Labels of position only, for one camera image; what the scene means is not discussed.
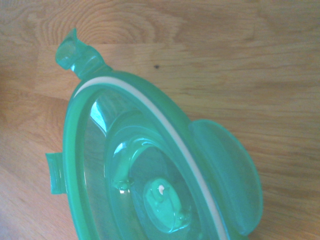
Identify green round container lid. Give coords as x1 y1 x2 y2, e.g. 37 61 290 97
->
44 27 264 240

